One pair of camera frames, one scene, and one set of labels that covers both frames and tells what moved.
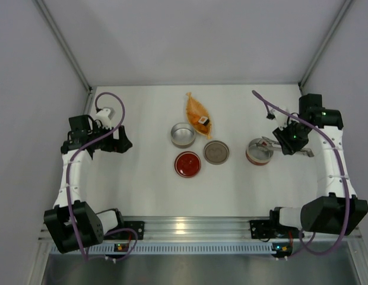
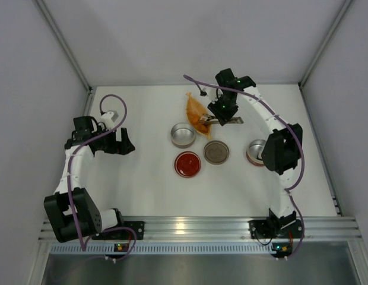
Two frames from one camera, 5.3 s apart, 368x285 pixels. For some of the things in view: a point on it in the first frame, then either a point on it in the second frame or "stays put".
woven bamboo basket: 198,115 stays put
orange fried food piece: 193,118 stays put
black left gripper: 114,139 stays put
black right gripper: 286,144 → 218,114
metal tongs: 266,143 → 213,120
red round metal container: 257,155 stays put
